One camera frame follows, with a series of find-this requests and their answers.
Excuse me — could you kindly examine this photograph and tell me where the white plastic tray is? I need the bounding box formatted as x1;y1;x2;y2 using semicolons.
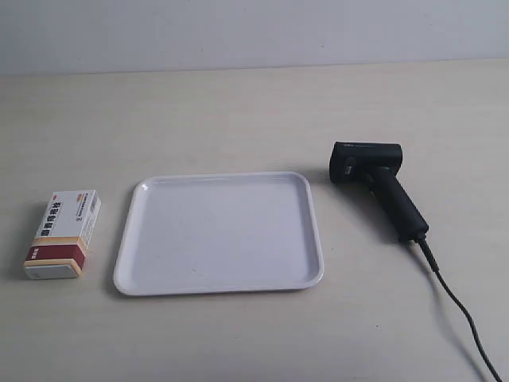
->
113;171;324;297

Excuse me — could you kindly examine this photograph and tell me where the white red medicine box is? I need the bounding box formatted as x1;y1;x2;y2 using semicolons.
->
23;189;101;280

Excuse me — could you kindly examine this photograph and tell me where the black scanner cable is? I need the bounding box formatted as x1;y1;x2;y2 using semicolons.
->
414;234;504;382

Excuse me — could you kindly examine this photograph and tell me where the black handheld barcode scanner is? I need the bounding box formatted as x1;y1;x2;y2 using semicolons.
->
329;142;429;243

